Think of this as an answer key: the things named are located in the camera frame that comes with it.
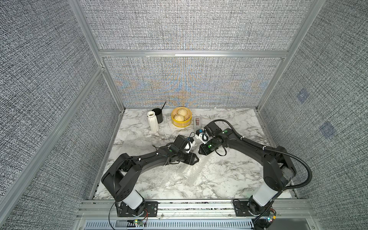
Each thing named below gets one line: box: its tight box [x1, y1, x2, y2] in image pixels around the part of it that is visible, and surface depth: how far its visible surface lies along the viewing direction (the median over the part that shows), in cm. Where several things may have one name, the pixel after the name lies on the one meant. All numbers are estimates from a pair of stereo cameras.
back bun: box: [177, 107, 188, 116], surface depth 112 cm
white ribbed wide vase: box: [181, 155, 211, 188], surface depth 81 cm
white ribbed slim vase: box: [146, 110, 160, 134], surface depth 97 cm
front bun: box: [174, 114, 185, 122], surface depth 108 cm
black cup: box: [151, 107, 164, 124], surface depth 108 cm
